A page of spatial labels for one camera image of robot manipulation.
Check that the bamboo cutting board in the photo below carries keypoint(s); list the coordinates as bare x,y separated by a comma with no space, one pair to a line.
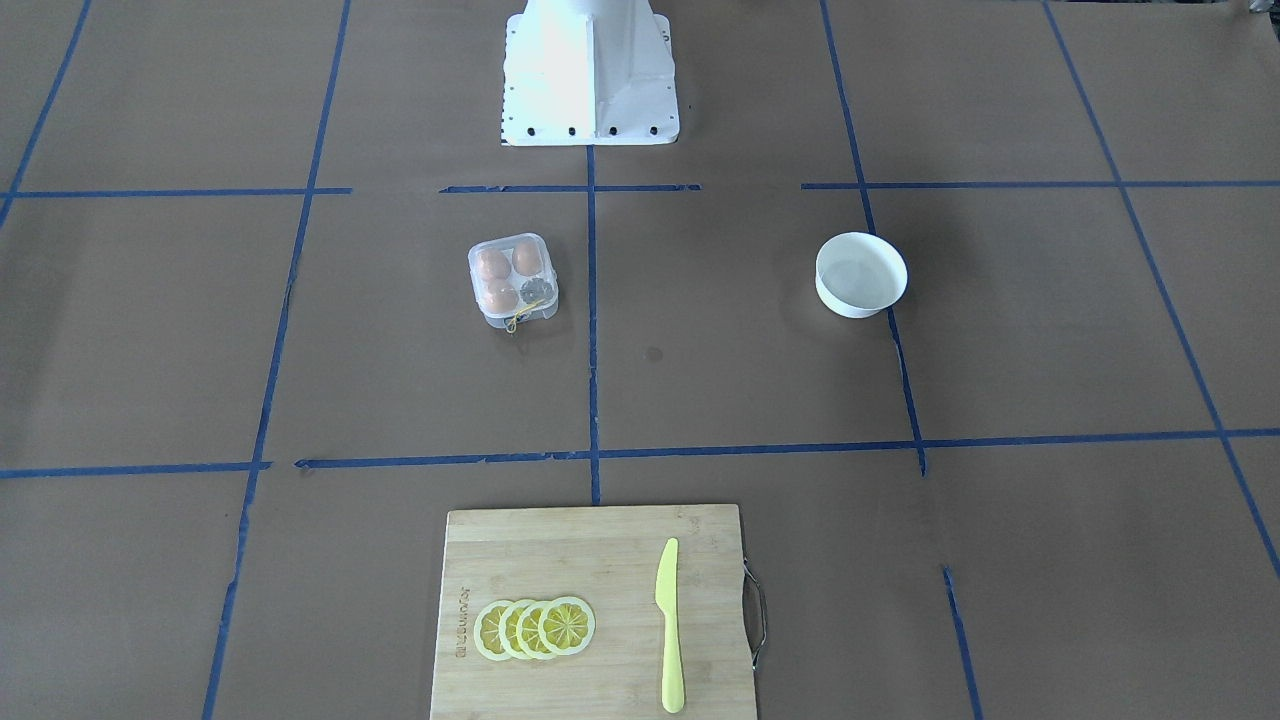
626,612

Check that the lemon slice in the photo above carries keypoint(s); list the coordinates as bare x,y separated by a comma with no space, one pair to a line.
568,625
489,631
527,631
509,629

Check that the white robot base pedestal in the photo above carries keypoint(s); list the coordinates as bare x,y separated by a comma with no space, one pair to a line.
589,73

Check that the brown egg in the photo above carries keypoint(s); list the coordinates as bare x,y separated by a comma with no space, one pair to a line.
526,258
501,298
493,265

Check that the white bowl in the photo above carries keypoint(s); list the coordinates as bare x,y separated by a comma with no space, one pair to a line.
858,275

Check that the blue tape strip lengthwise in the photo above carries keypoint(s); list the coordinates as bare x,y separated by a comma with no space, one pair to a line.
594,449

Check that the clear plastic egg box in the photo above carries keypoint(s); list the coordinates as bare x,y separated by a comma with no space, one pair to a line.
540,295

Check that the blue tape strip crosswise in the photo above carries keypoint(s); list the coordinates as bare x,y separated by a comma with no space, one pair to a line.
323,463

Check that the brown egg back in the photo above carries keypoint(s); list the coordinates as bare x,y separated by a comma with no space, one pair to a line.
493,265

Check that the yellow plastic knife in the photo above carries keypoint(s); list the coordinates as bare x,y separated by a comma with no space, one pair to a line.
672,682

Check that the brown egg front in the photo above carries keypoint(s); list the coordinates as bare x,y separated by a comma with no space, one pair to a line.
501,298

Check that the metal cutting board handle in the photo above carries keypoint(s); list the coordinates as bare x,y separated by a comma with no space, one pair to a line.
756,617

